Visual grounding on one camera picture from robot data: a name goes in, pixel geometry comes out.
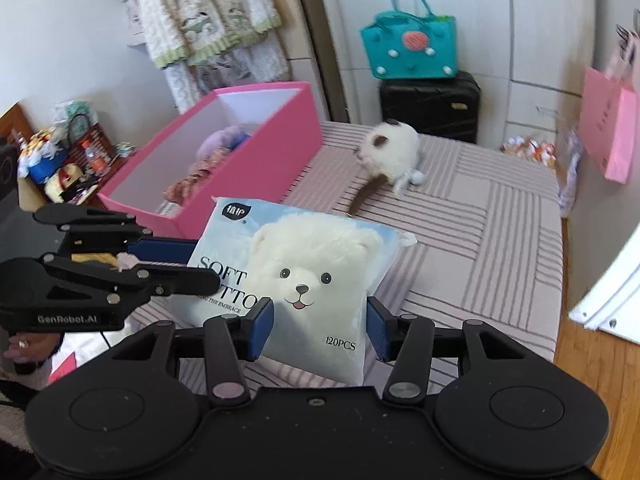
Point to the bear print tissue pack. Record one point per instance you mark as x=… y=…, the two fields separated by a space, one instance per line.
x=320 y=260

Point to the black suitcase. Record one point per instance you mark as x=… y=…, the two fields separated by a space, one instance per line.
x=430 y=110

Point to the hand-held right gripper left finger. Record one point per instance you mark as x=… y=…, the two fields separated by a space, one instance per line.
x=262 y=326

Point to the person's left hand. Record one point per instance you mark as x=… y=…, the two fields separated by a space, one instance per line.
x=30 y=352

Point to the purple plush toy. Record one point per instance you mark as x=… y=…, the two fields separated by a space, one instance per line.
x=225 y=142

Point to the colourful paper gift bag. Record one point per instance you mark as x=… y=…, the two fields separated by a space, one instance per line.
x=530 y=150

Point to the pink storage box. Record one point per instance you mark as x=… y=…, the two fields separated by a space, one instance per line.
x=280 y=160

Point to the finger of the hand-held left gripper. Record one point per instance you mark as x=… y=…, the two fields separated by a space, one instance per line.
x=190 y=281
x=160 y=251

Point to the dark woven basket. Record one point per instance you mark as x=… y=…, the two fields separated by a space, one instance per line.
x=87 y=135

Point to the yellow and red toy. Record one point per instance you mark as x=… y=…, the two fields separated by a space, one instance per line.
x=65 y=180

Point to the floral patterned cloth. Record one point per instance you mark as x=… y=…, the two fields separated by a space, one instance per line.
x=195 y=180

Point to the teal felt tote bag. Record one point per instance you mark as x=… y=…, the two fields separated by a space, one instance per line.
x=410 y=55

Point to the clear plastic bottle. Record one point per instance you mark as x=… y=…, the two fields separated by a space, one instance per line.
x=92 y=155

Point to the white and green fleece robe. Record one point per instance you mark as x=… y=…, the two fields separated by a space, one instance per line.
x=200 y=10

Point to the white and green packet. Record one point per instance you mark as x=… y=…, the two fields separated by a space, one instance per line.
x=72 y=112

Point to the pink paper shopping bag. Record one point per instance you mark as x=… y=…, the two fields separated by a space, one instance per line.
x=610 y=120

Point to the white plush cat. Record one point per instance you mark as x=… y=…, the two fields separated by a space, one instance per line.
x=395 y=150

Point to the white panel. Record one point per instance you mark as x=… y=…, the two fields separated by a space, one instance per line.
x=615 y=300

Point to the clutter on side shelf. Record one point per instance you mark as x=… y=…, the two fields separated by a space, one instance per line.
x=45 y=162

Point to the clear plastic bag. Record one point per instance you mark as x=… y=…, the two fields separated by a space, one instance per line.
x=570 y=175

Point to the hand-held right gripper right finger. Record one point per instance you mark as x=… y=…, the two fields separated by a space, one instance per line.
x=376 y=327

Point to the white wardrobe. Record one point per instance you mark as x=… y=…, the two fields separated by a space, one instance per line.
x=525 y=35

